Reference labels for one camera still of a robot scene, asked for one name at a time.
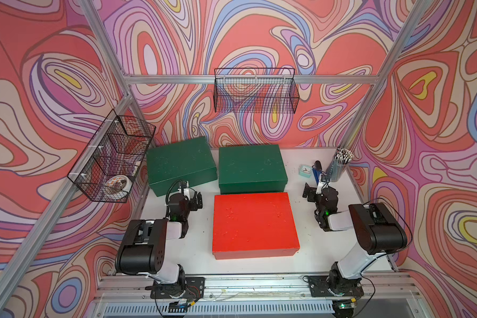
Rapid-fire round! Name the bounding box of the green shoebox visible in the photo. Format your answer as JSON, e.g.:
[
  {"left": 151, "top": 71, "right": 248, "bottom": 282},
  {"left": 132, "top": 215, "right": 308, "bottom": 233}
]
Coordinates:
[
  {"left": 146, "top": 136, "right": 217, "bottom": 197},
  {"left": 218, "top": 144, "right": 288, "bottom": 195}
]

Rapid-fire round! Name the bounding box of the red shoebox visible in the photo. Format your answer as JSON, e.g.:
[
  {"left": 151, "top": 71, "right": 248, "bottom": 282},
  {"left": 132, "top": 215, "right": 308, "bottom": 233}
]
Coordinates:
[{"left": 212, "top": 192, "right": 300, "bottom": 260}]

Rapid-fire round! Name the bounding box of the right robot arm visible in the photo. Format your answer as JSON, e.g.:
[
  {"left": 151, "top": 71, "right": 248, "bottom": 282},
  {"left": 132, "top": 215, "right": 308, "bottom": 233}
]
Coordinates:
[{"left": 302, "top": 184, "right": 409, "bottom": 295}]

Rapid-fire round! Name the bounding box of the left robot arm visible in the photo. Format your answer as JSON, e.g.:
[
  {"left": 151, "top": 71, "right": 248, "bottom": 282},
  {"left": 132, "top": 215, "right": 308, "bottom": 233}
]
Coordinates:
[{"left": 115, "top": 192, "right": 203, "bottom": 289}]

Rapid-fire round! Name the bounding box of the blue black stapler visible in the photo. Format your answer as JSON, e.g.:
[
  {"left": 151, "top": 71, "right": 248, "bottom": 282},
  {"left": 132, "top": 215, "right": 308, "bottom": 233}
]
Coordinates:
[{"left": 312, "top": 160, "right": 323, "bottom": 184}]

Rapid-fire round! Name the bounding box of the teal square clock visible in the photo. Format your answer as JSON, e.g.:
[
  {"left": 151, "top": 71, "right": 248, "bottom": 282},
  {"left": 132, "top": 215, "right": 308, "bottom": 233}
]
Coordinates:
[{"left": 299, "top": 164, "right": 313, "bottom": 178}]

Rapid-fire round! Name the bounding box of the mesh cup of pencils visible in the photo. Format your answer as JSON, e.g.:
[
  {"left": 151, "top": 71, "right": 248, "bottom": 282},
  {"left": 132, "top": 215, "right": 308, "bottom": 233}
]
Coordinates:
[{"left": 327, "top": 148, "right": 354, "bottom": 182}]

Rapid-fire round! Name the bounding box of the tape roll in basket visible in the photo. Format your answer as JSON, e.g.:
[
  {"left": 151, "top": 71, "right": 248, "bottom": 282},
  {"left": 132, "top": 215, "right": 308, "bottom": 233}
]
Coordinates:
[{"left": 103, "top": 175, "right": 133, "bottom": 200}]

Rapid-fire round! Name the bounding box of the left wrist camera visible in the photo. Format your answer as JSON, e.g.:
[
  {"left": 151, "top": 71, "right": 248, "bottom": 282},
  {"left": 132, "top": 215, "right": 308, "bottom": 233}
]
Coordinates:
[{"left": 182, "top": 183, "right": 194, "bottom": 199}]

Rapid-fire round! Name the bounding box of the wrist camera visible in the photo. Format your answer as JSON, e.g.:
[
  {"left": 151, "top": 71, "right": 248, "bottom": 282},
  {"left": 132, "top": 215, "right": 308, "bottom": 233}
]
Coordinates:
[
  {"left": 182, "top": 183, "right": 194, "bottom": 199},
  {"left": 316, "top": 174, "right": 329, "bottom": 194}
]

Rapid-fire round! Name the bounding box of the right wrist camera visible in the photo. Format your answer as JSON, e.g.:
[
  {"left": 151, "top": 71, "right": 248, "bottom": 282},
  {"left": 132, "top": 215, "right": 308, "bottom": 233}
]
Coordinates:
[{"left": 316, "top": 174, "right": 329, "bottom": 194}]

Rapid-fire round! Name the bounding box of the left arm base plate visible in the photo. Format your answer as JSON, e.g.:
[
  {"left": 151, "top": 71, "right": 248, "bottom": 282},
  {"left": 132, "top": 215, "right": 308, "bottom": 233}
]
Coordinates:
[{"left": 145, "top": 276, "right": 205, "bottom": 299}]

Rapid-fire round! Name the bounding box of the black wire basket left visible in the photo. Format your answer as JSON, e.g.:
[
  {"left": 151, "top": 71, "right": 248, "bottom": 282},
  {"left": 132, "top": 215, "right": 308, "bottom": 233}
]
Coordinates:
[{"left": 67, "top": 110, "right": 156, "bottom": 203}]

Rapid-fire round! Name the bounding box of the black wire basket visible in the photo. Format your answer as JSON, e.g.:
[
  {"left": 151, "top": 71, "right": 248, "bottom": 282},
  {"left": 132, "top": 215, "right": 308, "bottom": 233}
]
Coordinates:
[
  {"left": 213, "top": 66, "right": 299, "bottom": 114},
  {"left": 67, "top": 110, "right": 156, "bottom": 203}
]

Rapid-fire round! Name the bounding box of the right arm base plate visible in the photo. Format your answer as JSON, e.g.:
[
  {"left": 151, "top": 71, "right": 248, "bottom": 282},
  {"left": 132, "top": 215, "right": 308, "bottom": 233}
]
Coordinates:
[{"left": 302, "top": 276, "right": 364, "bottom": 299}]

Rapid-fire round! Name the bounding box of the black wire basket back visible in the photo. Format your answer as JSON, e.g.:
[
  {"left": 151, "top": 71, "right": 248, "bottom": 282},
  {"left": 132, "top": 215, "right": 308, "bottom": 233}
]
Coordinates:
[{"left": 213, "top": 66, "right": 299, "bottom": 114}]

